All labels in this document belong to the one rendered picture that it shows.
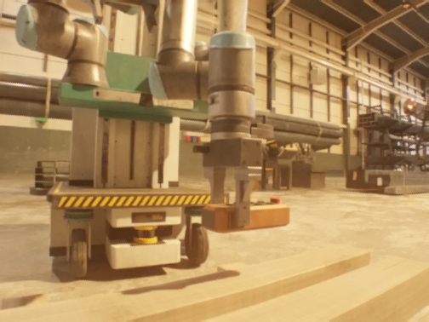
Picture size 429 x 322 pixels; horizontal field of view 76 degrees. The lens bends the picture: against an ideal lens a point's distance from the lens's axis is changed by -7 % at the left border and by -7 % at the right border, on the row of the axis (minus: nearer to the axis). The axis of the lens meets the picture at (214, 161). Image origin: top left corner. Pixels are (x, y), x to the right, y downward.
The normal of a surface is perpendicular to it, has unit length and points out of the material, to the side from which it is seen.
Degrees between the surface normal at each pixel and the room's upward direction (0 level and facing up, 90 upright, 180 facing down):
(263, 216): 90
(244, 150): 90
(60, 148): 90
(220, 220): 90
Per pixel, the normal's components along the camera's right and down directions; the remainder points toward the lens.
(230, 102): -0.11, -0.04
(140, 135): 0.45, -0.02
